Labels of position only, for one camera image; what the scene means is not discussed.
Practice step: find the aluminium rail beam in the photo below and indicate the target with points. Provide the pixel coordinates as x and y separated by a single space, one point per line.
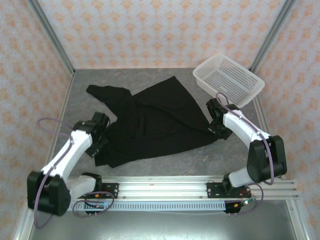
162 187

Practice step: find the aluminium frame post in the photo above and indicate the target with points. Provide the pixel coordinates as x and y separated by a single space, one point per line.
52 37
272 37

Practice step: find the aluminium side rail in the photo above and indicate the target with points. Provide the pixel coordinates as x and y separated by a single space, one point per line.
262 120
62 107

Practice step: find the white perforated plastic basket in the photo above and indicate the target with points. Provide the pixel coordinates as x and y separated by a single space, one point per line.
230 77

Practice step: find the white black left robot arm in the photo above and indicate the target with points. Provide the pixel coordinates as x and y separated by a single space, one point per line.
75 145

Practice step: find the black t-shirt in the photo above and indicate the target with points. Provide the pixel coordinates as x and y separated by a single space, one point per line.
155 125

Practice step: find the shiny metal sheet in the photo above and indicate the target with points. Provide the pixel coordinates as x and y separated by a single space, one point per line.
162 226

